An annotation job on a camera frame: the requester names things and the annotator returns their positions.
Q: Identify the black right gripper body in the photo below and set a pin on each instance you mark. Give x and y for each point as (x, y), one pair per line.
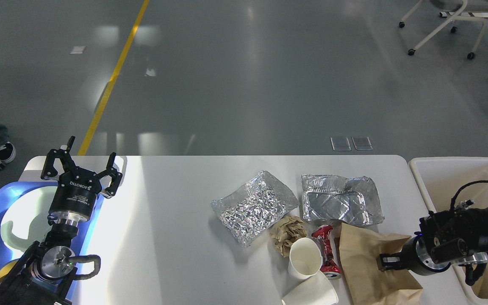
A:
(415, 257)

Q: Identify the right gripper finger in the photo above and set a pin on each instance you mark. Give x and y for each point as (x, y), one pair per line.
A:
(390, 257)
(389, 265)

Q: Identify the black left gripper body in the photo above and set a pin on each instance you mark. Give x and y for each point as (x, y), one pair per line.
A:
(74, 199)

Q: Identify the brown paper bag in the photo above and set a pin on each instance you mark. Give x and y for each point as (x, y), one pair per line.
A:
(359, 249)

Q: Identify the dark grey mug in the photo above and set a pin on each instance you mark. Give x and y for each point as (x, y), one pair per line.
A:
(6, 269)

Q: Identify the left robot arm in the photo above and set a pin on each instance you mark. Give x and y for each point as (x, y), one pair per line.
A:
(44, 274)

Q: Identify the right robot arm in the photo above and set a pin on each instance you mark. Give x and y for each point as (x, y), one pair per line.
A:
(457, 236)

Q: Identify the crushed red soda can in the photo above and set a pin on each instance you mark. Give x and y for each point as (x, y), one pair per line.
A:
(329, 267)

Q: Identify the flattened foil tray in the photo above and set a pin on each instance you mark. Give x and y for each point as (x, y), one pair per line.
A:
(354, 201)

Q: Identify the white paper cup lying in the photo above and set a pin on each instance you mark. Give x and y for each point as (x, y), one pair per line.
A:
(316, 290)

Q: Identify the beige waste bin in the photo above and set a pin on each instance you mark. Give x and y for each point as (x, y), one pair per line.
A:
(438, 180)

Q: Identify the white paper cup upright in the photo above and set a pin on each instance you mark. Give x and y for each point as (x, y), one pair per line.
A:
(305, 259)

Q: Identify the crumpled brown paper ball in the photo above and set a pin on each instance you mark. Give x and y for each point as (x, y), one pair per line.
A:
(286, 232)

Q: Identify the floor outlet cover right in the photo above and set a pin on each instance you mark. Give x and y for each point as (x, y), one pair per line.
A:
(362, 143)

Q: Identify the floor outlet cover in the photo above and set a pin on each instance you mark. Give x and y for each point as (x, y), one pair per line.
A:
(340, 143)
(362, 143)

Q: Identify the floor outlet cover left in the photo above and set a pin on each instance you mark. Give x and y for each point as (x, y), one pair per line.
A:
(340, 143)

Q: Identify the crumpled foil sheet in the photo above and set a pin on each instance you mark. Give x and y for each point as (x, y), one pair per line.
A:
(254, 207)

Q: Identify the white office chair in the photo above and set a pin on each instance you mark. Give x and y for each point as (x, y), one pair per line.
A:
(457, 10)

